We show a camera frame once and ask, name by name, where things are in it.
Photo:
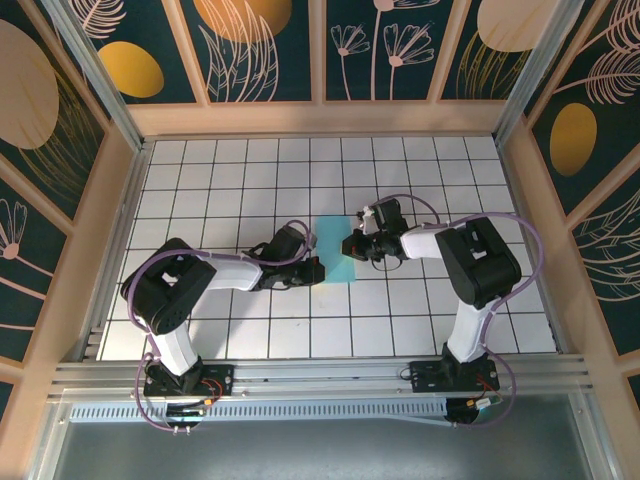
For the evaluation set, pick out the light blue paper sheet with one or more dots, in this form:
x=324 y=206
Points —
x=332 y=235

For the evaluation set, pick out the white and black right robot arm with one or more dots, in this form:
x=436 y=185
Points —
x=480 y=265

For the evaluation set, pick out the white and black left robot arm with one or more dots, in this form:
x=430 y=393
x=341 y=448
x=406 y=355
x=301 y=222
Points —
x=170 y=285

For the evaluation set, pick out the grey metal sheet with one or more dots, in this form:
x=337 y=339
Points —
x=320 y=450

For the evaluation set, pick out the aluminium mounting rail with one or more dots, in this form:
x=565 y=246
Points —
x=320 y=375

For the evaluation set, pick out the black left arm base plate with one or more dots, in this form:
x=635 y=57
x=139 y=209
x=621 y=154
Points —
x=222 y=375

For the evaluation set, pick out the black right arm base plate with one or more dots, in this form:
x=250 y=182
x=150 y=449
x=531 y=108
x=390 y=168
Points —
x=425 y=377

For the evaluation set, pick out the aluminium side rail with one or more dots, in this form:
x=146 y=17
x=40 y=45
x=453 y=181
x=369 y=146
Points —
x=116 y=245

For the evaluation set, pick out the aluminium corner post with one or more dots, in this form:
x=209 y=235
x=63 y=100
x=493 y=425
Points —
x=525 y=85
x=107 y=95

